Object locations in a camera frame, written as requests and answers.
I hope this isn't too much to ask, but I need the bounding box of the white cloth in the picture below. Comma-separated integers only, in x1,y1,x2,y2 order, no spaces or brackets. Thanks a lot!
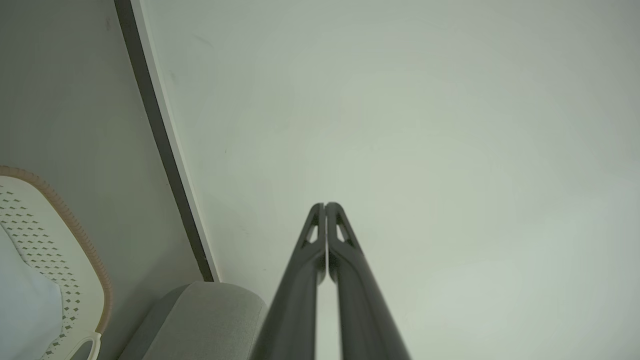
0,224,64,360

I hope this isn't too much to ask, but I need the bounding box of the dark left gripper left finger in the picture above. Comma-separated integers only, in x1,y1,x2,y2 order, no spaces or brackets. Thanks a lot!
250,202,327,360

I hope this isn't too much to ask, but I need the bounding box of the white laundry basket tan rim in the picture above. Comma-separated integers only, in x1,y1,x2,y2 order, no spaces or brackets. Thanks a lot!
0,165,114,360

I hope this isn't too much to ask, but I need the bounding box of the grey fabric sofa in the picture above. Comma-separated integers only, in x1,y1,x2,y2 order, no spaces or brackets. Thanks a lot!
117,281,268,360

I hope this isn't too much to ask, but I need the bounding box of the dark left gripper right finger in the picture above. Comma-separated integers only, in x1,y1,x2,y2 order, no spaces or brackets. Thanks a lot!
325,202,411,360

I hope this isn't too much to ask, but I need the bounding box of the black and white skirting board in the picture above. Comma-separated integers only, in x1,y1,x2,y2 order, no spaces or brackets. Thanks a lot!
113,0,221,283

